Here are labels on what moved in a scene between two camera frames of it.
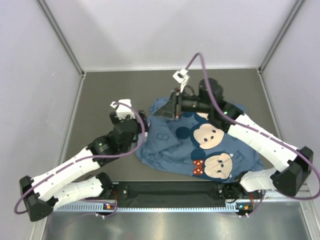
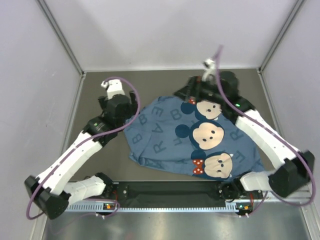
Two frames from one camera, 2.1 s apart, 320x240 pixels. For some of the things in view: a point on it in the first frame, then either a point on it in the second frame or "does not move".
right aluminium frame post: (277, 43) does not move
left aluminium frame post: (59, 33) does not move
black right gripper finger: (170, 110) → (191, 92)
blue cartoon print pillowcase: (196, 145) does not move
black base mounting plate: (176, 194) does not move
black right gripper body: (193, 102) → (209, 92)
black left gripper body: (114, 119) → (133, 108)
